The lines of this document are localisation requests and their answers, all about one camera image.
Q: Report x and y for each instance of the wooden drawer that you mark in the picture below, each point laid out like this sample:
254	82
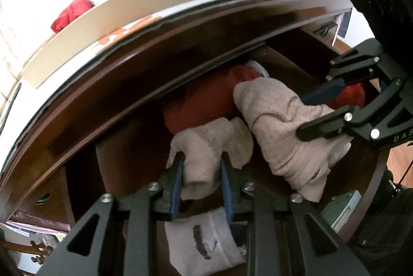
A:
129	159

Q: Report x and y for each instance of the red sock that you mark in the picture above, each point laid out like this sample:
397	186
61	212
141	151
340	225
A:
351	95

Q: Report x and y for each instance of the dotted beige underwear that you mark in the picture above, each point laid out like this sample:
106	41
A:
274	121

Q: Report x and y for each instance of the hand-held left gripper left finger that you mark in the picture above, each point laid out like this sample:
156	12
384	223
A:
176	192

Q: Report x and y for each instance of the person's dark clothing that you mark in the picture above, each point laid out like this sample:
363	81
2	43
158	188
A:
387	230

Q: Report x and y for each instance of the grey underwear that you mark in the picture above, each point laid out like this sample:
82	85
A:
258	68

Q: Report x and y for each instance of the white cloth with dark print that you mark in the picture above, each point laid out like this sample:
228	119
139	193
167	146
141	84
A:
200	243

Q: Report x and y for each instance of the small side drawer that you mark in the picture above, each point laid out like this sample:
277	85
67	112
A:
43	195

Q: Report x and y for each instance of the stack of papers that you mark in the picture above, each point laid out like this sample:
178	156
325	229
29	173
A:
35	224

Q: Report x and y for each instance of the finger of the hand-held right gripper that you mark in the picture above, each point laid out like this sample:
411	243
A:
322	126
322	92

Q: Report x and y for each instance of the beige knit underwear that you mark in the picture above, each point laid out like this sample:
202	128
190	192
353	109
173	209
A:
203	150

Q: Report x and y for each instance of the dark red underwear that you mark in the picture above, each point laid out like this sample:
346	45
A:
206	95

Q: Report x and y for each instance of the metal drawer lock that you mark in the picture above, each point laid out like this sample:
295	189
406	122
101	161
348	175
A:
342	211

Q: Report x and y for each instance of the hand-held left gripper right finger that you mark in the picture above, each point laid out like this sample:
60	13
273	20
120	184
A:
227	195

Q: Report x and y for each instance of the white tray with wooden rim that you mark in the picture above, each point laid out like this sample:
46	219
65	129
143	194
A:
145	11

